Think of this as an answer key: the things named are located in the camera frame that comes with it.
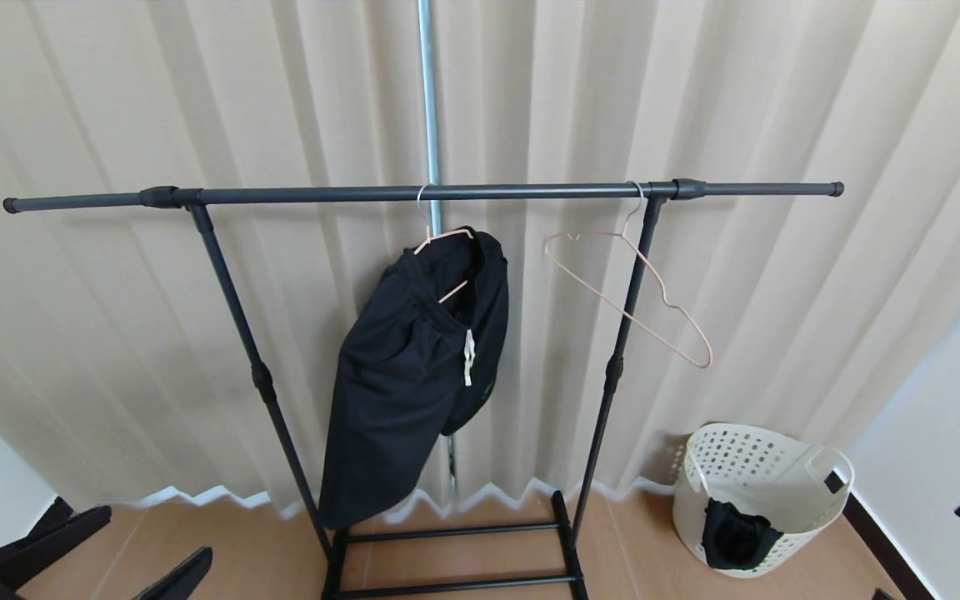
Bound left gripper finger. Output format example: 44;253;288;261
134;547;214;600
0;506;113;588

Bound black shorts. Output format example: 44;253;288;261
317;229;510;532

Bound pink clothes hanger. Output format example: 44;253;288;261
544;179;714;370
413;183;478;305

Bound white laundry basket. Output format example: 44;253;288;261
672;423;856;578

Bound heap of clothes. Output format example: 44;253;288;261
702;498;783;572

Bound black clothes rack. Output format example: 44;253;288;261
2;177;846;600

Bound beige curtain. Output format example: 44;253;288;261
0;0;960;513

